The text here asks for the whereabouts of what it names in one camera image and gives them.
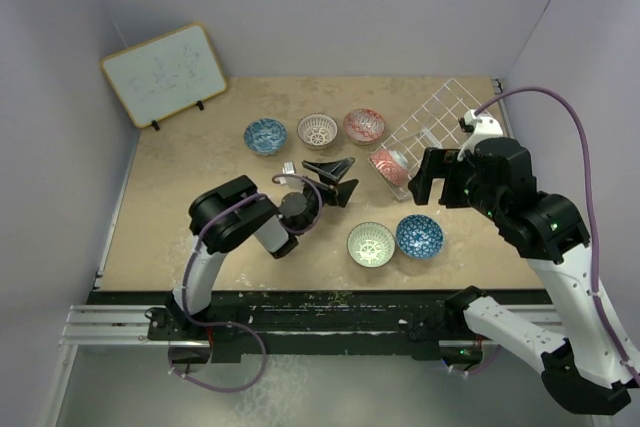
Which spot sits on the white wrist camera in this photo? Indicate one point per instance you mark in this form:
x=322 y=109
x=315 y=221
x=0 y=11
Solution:
x=289 y=168
x=478 y=127

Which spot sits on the dark blue triangle bowl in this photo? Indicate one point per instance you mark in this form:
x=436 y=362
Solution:
x=419 y=236

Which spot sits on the white wire dish rack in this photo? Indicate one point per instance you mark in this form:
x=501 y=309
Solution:
x=435 y=122

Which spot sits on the black floral bowl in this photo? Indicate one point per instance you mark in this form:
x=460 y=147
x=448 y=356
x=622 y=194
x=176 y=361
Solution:
x=392 y=165

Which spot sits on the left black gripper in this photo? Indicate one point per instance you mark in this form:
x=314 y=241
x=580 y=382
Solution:
x=330 y=174

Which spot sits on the white dry-erase board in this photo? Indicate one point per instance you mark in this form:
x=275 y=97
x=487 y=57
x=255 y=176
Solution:
x=163 y=76

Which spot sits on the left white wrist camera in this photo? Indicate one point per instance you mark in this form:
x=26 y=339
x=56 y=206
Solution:
x=289 y=168

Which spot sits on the white black-spoked bowl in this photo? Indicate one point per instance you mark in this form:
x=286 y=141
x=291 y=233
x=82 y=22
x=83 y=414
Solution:
x=317 y=130

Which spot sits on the aluminium extrusion rail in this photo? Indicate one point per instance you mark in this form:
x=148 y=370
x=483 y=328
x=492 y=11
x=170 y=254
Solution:
x=107 y=325

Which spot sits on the light blue patterned bowl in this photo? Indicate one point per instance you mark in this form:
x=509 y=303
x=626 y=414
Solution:
x=265 y=137

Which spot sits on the white green-spoked bowl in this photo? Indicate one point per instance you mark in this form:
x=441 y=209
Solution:
x=371 y=245

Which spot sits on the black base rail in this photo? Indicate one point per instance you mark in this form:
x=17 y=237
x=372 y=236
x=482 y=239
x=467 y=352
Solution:
x=411 y=323

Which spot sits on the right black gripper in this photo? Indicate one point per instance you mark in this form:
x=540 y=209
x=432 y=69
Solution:
x=440 y=162

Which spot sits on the red patterned bowl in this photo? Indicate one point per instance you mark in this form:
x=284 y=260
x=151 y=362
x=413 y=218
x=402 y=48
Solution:
x=364 y=126

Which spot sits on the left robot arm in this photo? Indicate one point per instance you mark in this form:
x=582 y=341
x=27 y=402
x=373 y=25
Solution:
x=223 y=218

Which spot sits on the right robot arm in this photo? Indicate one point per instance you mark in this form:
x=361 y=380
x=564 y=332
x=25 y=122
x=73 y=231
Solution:
x=580 y=368

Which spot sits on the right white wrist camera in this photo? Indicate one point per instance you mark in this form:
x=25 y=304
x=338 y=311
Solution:
x=478 y=127

